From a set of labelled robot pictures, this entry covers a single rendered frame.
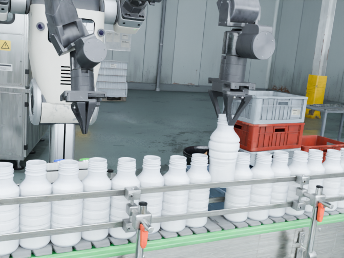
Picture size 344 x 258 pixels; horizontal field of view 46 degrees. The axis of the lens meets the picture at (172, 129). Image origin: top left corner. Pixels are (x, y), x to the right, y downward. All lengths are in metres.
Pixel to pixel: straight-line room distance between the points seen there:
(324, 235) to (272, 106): 2.22
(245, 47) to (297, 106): 2.71
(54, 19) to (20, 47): 3.39
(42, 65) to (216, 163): 0.68
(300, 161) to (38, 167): 0.64
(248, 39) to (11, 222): 0.57
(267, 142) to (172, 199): 2.52
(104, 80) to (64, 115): 8.99
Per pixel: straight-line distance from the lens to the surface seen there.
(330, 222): 1.18
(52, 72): 1.35
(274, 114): 3.35
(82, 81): 1.00
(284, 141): 3.50
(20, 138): 4.52
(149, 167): 0.86
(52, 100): 1.36
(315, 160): 1.13
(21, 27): 4.40
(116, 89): 10.48
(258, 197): 1.02
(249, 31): 0.86
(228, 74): 0.90
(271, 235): 1.05
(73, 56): 1.03
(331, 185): 1.18
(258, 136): 3.27
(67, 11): 1.02
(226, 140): 0.91
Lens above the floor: 1.39
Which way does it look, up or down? 11 degrees down
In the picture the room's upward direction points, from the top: 5 degrees clockwise
